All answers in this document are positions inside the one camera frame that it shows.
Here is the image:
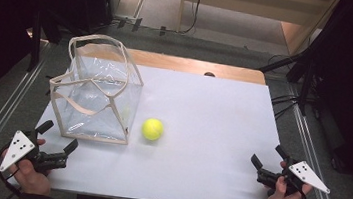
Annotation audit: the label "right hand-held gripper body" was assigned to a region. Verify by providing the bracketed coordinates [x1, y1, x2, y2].
[255, 154, 334, 199]

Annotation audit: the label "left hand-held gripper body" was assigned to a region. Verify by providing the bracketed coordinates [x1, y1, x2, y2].
[0, 127, 72, 180]

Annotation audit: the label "person's left hand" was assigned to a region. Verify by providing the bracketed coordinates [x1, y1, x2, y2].
[13, 157, 56, 198]

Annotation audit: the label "clear bag with beige trim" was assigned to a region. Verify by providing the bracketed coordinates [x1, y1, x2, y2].
[43, 29, 150, 147]

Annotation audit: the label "black tripod stand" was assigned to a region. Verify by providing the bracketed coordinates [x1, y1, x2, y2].
[253, 38, 323, 118]

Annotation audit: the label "yellow tennis ball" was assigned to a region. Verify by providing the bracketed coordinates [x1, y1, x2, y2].
[140, 117, 166, 143]

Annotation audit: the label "black stand leg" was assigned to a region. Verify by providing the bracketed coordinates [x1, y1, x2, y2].
[26, 9, 47, 73]

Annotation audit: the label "black floor cables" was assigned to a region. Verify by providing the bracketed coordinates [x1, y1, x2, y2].
[261, 53, 308, 123]

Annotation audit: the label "black hanging cable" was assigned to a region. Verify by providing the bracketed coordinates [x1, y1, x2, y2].
[178, 0, 204, 37]

